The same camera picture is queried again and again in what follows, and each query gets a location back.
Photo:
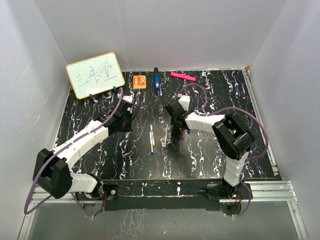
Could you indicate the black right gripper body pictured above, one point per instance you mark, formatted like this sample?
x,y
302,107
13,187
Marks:
x,y
173,122

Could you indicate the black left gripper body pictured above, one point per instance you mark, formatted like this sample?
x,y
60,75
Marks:
x,y
126,126

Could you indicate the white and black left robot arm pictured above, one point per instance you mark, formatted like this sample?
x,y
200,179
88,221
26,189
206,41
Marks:
x,y
53,168

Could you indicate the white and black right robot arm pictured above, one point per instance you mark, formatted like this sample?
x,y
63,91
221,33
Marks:
x,y
235,140

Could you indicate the white pen red tip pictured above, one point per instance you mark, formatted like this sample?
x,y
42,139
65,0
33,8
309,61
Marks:
x,y
165,138

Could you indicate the white pen blue tip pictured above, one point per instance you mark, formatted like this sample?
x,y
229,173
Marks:
x,y
151,143

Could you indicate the orange notebook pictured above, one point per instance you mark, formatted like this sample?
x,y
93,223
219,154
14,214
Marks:
x,y
139,82

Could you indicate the pink plastic clip bar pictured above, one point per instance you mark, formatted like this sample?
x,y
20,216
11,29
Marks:
x,y
183,76

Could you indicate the blue whiteboard eraser marker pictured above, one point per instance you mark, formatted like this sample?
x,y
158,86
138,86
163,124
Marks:
x,y
156,79

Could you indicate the small wood-framed whiteboard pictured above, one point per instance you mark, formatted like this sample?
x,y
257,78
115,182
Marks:
x,y
95,75

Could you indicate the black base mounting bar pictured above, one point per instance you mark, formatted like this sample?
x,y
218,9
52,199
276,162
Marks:
x,y
173,194

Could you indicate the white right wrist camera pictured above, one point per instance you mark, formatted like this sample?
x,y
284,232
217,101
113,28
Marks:
x,y
184,101

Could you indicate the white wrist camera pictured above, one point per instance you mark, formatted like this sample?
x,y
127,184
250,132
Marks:
x,y
184,101
127,99

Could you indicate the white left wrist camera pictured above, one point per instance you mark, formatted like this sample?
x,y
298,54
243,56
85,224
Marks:
x,y
127,99

